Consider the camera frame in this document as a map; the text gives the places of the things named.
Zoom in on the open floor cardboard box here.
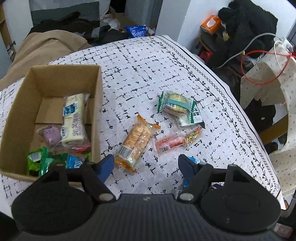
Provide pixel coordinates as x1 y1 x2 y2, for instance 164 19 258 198
109 6 158 30

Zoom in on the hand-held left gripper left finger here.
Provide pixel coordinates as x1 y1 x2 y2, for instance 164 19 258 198
38 154 116 202

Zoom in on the blue foil bag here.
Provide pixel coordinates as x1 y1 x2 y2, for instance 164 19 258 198
124 24 148 39

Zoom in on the orange cracker packet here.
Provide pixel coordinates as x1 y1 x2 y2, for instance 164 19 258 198
114 114 161 173

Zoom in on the white cable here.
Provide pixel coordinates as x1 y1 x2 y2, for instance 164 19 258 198
273 40 292 73
216 34 278 69

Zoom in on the blue snack packet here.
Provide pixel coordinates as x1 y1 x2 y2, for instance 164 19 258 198
183 156 208 188
66 155 87 169

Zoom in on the white wardrobe with wooden edge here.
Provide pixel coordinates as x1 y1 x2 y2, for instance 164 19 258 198
0 0 16 63

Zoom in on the dark clothes heap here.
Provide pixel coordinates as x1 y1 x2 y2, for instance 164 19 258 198
28 11 130 44

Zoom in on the orange tissue box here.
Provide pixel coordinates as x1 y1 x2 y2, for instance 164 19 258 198
200 14 221 35

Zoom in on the black clothes pile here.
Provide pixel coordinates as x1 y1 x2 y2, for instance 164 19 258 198
208 0 278 67

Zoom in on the tan coat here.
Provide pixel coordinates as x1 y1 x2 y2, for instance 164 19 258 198
0 31 90 87

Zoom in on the dotted cream tablecloth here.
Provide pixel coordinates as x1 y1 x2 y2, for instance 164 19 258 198
239 42 296 200

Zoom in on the red cable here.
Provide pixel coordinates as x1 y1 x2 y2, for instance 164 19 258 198
240 50 293 86

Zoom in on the white green-edged snack packet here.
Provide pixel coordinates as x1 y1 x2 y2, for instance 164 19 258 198
177 100 205 128

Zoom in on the wooden chair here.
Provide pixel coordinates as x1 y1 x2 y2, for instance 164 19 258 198
259 113 289 146

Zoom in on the grey hanging sheet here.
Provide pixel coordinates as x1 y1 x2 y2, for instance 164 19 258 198
29 0 100 26

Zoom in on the pink snack packet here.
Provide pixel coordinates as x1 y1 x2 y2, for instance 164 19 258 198
153 134 188 154

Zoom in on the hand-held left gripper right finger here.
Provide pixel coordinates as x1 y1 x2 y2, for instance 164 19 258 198
177 154 255 202

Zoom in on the white plastic bag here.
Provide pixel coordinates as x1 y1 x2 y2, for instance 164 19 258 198
99 13 121 29

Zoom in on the white black patterned bed sheet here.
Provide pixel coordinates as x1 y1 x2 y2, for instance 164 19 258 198
0 35 284 200

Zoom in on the green round biscuit packet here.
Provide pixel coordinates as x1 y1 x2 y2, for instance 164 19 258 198
158 90 193 116

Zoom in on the clear nut packet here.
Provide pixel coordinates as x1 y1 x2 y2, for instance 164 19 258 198
184 126 203 146

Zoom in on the purple white snack bar packet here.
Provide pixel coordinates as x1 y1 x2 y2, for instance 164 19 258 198
60 93 90 147

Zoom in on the brown cardboard box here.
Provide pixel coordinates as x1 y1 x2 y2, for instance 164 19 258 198
0 65 103 186

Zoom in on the white power strip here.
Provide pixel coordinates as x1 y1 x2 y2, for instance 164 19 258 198
281 37 294 50

